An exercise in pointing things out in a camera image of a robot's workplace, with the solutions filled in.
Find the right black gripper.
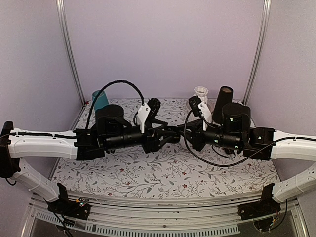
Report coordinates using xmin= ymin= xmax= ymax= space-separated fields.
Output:
xmin=176 ymin=118 xmax=242 ymax=152

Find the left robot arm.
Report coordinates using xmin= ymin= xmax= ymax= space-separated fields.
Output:
xmin=0 ymin=101 xmax=180 ymax=214

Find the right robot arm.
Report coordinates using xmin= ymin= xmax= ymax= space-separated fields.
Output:
xmin=178 ymin=102 xmax=316 ymax=165

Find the black open earbud case right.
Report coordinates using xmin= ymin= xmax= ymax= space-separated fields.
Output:
xmin=224 ymin=148 xmax=236 ymax=158

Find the floral patterned table mat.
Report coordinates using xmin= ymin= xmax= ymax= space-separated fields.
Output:
xmin=51 ymin=98 xmax=278 ymax=199

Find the white ribbed vase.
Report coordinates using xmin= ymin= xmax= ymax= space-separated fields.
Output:
xmin=186 ymin=86 xmax=215 ymax=114

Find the black tapered vase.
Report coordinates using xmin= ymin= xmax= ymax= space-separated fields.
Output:
xmin=212 ymin=86 xmax=234 ymax=124

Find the teal tapered vase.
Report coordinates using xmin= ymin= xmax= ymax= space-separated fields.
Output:
xmin=92 ymin=90 xmax=109 ymax=111

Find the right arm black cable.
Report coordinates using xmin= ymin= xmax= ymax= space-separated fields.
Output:
xmin=182 ymin=108 xmax=297 ymax=167

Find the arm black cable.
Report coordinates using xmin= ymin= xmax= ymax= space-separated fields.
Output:
xmin=85 ymin=80 xmax=145 ymax=129
xmin=182 ymin=108 xmax=297 ymax=167

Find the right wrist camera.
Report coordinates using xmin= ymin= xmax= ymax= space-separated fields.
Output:
xmin=189 ymin=95 xmax=212 ymax=131

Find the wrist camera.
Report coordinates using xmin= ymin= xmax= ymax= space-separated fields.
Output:
xmin=136 ymin=98 xmax=161 ymax=134
xmin=189 ymin=95 xmax=212 ymax=131

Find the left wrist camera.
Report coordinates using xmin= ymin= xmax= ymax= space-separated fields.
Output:
xmin=136 ymin=98 xmax=161 ymax=134

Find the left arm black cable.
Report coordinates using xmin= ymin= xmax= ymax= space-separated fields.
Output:
xmin=85 ymin=80 xmax=145 ymax=129

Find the aluminium front rail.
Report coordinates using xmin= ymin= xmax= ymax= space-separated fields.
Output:
xmin=23 ymin=191 xmax=309 ymax=237

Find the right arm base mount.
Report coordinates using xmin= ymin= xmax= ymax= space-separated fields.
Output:
xmin=237 ymin=183 xmax=281 ymax=220

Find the right aluminium frame post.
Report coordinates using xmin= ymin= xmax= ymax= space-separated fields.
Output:
xmin=242 ymin=0 xmax=272 ymax=105

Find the aluminium frame post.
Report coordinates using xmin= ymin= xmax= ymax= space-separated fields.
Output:
xmin=242 ymin=0 xmax=272 ymax=105
xmin=56 ymin=0 xmax=85 ymax=105

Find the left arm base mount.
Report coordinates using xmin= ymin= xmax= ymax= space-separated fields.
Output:
xmin=48 ymin=183 xmax=91 ymax=220

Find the left aluminium frame post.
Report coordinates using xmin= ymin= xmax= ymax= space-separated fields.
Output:
xmin=56 ymin=0 xmax=85 ymax=105

